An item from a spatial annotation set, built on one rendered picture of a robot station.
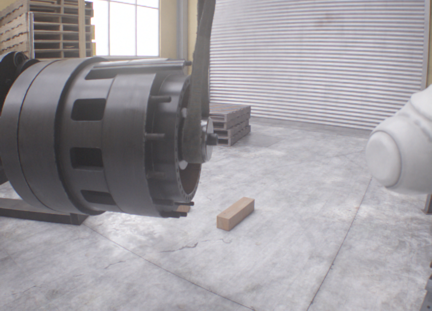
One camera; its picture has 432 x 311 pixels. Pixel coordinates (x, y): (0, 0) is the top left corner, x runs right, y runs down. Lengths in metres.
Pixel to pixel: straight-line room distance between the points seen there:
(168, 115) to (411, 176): 0.60
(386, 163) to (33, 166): 0.86
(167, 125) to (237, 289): 1.06
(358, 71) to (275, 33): 1.88
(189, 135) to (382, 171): 0.63
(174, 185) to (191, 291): 0.88
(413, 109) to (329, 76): 5.72
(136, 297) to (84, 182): 0.87
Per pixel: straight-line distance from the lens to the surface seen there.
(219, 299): 1.57
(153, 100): 0.77
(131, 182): 0.81
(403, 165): 0.38
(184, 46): 7.74
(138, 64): 0.87
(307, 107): 6.28
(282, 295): 1.61
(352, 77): 6.03
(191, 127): 0.89
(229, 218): 2.10
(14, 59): 1.15
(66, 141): 0.87
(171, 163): 0.80
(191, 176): 1.11
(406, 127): 0.39
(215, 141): 0.95
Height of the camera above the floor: 1.06
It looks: 14 degrees down
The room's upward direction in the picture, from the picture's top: straight up
